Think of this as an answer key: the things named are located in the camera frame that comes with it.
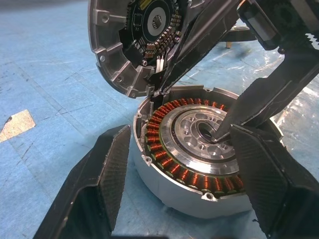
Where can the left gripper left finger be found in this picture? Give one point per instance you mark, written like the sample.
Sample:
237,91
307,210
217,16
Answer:
99,199

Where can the motor housing with copper coils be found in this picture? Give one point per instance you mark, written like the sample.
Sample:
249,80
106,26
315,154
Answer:
189,199

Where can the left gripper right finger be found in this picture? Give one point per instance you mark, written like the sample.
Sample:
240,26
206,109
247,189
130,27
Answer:
274,186

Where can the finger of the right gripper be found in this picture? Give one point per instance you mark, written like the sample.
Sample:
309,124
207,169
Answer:
199,44
274,94

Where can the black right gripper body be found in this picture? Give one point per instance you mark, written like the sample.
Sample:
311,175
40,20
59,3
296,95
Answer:
286,20

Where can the motor cover with circuit board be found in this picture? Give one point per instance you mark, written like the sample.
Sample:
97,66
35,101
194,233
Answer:
112,49

